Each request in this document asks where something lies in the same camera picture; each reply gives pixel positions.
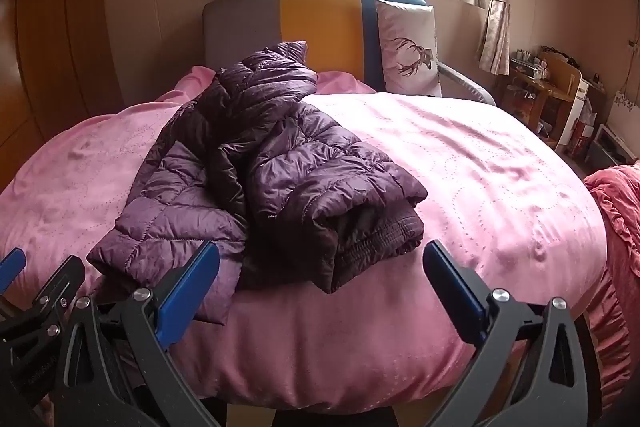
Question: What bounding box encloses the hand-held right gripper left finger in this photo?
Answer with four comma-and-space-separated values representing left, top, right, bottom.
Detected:
52, 239, 223, 427

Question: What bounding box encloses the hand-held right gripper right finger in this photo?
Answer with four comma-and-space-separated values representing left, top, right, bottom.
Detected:
422, 239, 601, 427

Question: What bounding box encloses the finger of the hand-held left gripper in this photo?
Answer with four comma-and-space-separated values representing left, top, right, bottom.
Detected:
0, 255, 87, 350
0, 247, 27, 303

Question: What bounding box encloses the purple puffer jacket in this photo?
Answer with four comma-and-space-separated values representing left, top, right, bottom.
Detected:
86, 40, 430, 325

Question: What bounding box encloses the pink bedspread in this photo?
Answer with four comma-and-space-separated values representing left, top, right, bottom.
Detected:
0, 66, 626, 413

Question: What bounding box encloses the red ruffled blanket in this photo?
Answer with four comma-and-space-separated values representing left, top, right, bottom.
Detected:
582, 159, 640, 408

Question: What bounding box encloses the red bag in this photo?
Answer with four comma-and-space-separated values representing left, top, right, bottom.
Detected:
567, 119, 593, 155

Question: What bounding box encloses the white box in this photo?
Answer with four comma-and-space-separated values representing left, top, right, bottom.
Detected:
587, 124, 638, 168

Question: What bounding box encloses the cluttered wooden nightstand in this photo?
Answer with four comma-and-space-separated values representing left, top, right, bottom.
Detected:
507, 52, 583, 142

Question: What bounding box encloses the white cabinet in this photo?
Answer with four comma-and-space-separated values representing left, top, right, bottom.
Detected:
555, 77, 606, 158

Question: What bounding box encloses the group of cosmetic bottles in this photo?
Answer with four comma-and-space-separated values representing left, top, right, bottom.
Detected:
510, 49, 548, 78

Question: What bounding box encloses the pink pillow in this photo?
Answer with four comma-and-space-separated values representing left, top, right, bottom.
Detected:
316, 71, 377, 96

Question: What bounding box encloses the wooden wardrobe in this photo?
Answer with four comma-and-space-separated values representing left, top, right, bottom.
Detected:
0, 0, 126, 192

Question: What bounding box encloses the deer print pillow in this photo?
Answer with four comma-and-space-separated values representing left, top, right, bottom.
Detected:
374, 0, 443, 98

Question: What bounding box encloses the grey yellow blue headboard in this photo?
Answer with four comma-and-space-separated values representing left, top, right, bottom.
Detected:
202, 0, 431, 92

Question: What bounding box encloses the grey metal bed rail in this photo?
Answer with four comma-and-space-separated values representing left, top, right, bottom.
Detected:
437, 61, 497, 106

